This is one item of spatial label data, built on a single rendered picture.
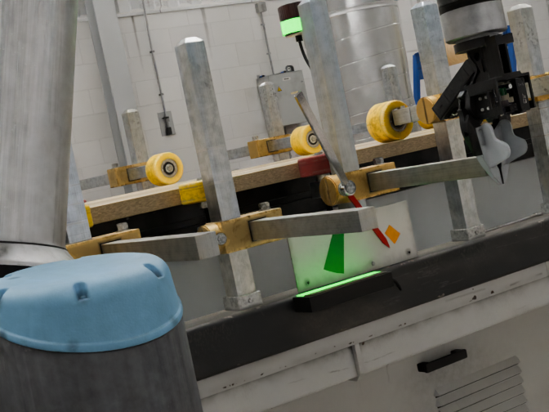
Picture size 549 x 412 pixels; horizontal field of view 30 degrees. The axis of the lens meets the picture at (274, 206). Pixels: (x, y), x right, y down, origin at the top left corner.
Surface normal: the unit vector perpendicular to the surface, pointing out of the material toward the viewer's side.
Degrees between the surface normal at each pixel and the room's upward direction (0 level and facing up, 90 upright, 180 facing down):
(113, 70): 90
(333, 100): 90
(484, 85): 90
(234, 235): 90
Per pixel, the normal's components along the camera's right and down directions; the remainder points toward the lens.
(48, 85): 0.76, -0.08
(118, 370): 0.37, -0.03
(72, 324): 0.07, -0.04
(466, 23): -0.39, 0.12
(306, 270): 0.55, -0.07
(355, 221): -0.81, 0.20
